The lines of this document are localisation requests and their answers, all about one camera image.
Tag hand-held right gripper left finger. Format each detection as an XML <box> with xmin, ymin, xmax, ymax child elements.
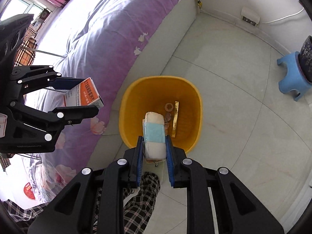
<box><xmin>28</xmin><ymin>136</ymin><xmax>144</xmax><ymax>234</ymax></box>

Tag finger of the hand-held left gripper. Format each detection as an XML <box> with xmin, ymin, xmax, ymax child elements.
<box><xmin>11</xmin><ymin>65</ymin><xmax>85</xmax><ymax>93</ymax></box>
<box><xmin>7</xmin><ymin>101</ymin><xmax>99</xmax><ymax>142</ymax></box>

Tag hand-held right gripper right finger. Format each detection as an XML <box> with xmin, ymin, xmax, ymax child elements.
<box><xmin>165</xmin><ymin>135</ymin><xmax>285</xmax><ymax>234</ymax></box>

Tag orange and white medicine box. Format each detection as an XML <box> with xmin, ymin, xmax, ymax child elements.
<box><xmin>64</xmin><ymin>77</ymin><xmax>105</xmax><ymax>109</ymax></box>

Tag tissue pack with blue band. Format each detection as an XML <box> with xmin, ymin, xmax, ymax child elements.
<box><xmin>142</xmin><ymin>112</ymin><xmax>167</xmax><ymax>162</ymax></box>

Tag long yellow box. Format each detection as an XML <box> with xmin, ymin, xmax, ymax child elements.
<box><xmin>171</xmin><ymin>101</ymin><xmax>179</xmax><ymax>138</ymax></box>

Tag yellow waste bin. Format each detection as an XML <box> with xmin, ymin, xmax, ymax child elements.
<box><xmin>119</xmin><ymin>76</ymin><xmax>203</xmax><ymax>152</ymax></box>

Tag plaid cloth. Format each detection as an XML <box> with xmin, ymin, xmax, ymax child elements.
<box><xmin>13</xmin><ymin>28</ymin><xmax>38</xmax><ymax>66</ymax></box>

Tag window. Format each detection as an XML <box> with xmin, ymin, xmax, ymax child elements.
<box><xmin>0</xmin><ymin>0</ymin><xmax>53</xmax><ymax>23</ymax></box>

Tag plaid pants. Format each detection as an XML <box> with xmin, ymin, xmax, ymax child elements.
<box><xmin>5</xmin><ymin>172</ymin><xmax>161</xmax><ymax>234</ymax></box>

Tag purple floral bed sheet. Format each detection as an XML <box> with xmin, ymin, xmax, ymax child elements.
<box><xmin>0</xmin><ymin>0</ymin><xmax>200</xmax><ymax>204</ymax></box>

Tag blue plastic stool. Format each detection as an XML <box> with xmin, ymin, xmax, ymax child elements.
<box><xmin>277</xmin><ymin>51</ymin><xmax>312</xmax><ymax>101</ymax></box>

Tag dark patterned round pot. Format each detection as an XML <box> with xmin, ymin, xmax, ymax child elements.
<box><xmin>299</xmin><ymin>35</ymin><xmax>312</xmax><ymax>82</ymax></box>

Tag white wall socket box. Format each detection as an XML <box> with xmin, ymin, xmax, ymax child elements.
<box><xmin>241</xmin><ymin>7</ymin><xmax>260</xmax><ymax>26</ymax></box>

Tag white cable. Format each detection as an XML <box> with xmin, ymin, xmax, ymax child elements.
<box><xmin>260</xmin><ymin>7</ymin><xmax>305</xmax><ymax>24</ymax></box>

